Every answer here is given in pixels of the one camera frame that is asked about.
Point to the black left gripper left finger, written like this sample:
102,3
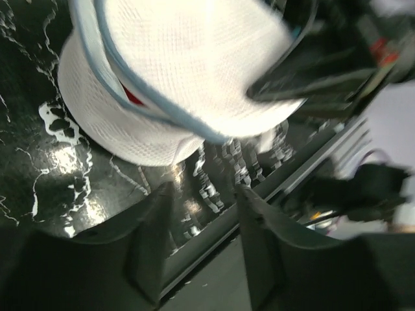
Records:
116,265

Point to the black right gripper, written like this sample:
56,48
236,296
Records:
343,51

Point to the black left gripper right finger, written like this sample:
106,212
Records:
290,267

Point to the red bra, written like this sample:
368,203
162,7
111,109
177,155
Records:
132,98

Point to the white mesh laundry bag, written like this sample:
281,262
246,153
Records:
190,63

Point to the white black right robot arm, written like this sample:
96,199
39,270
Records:
374,188

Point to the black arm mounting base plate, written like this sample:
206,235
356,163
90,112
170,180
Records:
208,272

